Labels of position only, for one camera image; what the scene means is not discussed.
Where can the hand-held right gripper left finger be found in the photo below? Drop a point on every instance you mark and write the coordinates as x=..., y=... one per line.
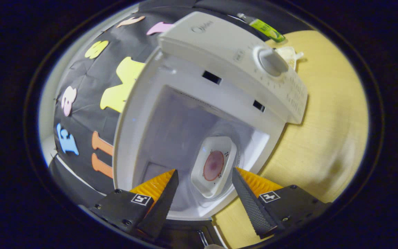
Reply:
x=162, y=207

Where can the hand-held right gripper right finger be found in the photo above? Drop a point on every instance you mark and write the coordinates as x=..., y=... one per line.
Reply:
x=250, y=207

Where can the white square food plate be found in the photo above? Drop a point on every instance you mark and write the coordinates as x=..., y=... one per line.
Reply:
x=199, y=183

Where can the pink round meat slice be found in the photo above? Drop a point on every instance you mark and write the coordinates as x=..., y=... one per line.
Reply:
x=214, y=166

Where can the white microwave oven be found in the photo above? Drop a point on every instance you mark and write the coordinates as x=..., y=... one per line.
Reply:
x=226, y=45

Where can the white divided dish with beans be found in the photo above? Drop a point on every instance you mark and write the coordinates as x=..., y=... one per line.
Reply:
x=287, y=55

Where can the green tea bottle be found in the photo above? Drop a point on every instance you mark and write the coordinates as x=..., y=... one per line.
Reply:
x=266, y=28

